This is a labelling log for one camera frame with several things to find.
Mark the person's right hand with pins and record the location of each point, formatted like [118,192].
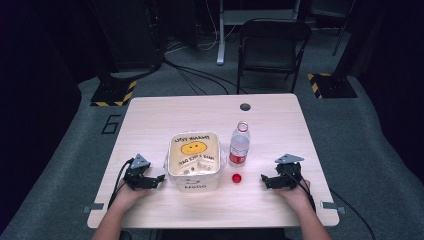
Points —
[295,197]

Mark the white desk frame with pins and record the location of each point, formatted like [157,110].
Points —
[233,16]

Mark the red bottle cap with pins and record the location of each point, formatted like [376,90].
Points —
[237,178]

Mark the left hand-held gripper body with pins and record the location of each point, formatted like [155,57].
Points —
[136,170]

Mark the black folding chair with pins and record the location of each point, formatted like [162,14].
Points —
[271,50]

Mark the black stand base hazard stripes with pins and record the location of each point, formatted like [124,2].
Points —
[113,93]
[333,85]

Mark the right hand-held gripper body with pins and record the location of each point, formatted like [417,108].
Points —
[289,168]

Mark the grey metal table bracket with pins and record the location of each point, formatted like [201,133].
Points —
[93,207]
[333,206]

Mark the white bin with smiley bag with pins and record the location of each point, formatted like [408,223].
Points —
[195,160]

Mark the person's left hand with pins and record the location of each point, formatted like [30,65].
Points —
[128,197]

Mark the clear plastic bottle red label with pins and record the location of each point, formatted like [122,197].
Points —
[239,146]

